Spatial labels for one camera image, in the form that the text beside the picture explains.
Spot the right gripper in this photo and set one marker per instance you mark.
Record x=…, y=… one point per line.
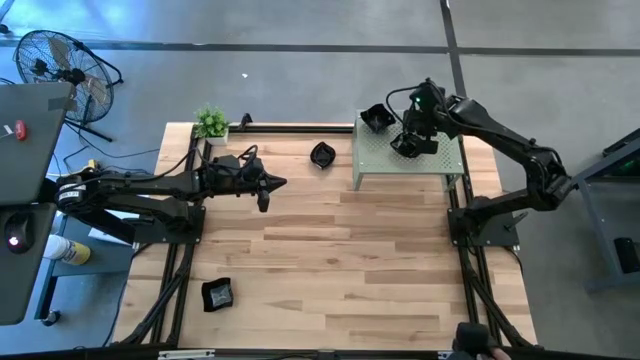
x=420, y=122

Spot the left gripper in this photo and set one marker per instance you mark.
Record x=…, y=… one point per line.
x=225, y=175

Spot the black angular deep plate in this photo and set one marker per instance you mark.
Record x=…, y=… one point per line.
x=377, y=119

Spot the black rectangular footed plate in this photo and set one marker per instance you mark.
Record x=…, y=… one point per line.
x=217, y=295

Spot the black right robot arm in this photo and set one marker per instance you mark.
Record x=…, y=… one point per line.
x=500, y=132

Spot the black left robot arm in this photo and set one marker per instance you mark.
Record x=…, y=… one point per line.
x=125, y=187

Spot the black oval mini plate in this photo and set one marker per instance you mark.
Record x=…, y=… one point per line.
x=322, y=155

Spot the green perforated metal shelf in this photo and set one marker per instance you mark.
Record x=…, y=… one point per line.
x=380, y=155

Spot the green plant white pot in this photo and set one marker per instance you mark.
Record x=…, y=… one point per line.
x=211, y=124

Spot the yellow plug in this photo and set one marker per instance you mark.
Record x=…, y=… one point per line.
x=92, y=164

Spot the grey desk base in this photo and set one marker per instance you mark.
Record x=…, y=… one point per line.
x=100, y=257

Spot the person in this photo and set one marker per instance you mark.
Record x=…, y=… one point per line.
x=472, y=340

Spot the grey metal cart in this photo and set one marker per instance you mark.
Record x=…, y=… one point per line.
x=610, y=210

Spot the black box green light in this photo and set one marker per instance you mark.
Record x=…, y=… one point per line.
x=625, y=160

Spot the white yellow bottle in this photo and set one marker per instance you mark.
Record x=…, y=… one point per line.
x=67, y=250

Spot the small black device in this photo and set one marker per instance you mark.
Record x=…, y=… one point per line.
x=626, y=255

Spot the grey desk top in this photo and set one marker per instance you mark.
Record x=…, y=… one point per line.
x=35, y=150

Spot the black floor fan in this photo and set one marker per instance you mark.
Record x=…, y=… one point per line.
x=60, y=70

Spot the small red object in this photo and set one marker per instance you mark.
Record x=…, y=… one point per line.
x=20, y=130

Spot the black computer mouse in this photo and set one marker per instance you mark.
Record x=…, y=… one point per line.
x=19, y=232

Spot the black desk pad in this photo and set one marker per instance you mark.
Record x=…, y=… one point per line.
x=20, y=290

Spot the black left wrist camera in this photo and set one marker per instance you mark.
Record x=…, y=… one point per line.
x=252, y=170

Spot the black rail clamp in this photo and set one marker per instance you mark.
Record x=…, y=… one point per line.
x=245, y=121

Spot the white metal bracket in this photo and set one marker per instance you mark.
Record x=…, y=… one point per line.
x=186, y=354

